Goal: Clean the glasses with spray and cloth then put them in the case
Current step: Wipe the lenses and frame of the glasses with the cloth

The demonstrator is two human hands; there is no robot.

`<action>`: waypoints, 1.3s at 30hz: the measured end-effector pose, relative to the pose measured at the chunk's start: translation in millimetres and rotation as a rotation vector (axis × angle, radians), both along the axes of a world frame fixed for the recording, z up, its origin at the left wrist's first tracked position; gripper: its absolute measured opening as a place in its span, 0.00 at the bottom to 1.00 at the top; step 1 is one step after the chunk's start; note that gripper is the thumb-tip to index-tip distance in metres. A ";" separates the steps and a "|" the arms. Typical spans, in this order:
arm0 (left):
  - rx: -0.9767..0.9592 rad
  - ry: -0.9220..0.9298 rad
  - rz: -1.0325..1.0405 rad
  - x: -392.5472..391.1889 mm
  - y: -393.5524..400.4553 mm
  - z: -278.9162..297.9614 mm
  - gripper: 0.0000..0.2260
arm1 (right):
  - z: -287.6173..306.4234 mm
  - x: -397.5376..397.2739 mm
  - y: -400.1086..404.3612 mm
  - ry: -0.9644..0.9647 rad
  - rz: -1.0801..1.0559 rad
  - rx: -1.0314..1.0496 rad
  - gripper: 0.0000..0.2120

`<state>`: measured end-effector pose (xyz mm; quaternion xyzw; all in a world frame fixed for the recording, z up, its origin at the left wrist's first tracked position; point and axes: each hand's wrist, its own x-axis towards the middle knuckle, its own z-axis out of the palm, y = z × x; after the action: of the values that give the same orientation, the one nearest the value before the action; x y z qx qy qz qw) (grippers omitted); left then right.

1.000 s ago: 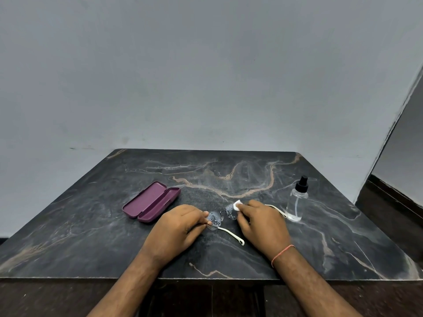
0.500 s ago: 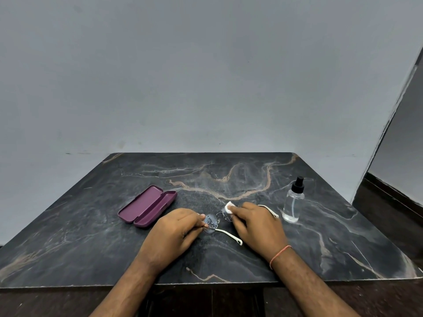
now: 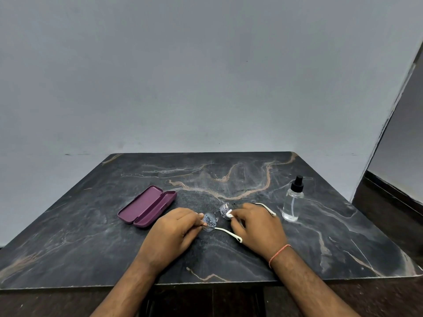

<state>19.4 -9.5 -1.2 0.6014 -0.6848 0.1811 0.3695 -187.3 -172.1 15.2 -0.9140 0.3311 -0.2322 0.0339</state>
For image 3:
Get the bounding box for person's left hand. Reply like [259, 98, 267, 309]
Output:
[135, 207, 207, 274]

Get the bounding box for person's right hand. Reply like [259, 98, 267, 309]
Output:
[226, 203, 290, 263]

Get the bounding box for maroon glasses case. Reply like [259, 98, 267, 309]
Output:
[117, 185, 178, 229]

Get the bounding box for clear spray bottle black cap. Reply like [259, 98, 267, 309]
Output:
[281, 175, 305, 223]

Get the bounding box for metal frame eyeglasses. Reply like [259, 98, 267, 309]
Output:
[201, 202, 277, 244]

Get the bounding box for person's left forearm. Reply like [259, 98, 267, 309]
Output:
[89, 257, 158, 317]

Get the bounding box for person's right forearm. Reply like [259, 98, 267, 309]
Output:
[271, 249, 361, 317]

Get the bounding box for orange thread wrist bracelet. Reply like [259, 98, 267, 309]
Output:
[268, 244, 293, 269]

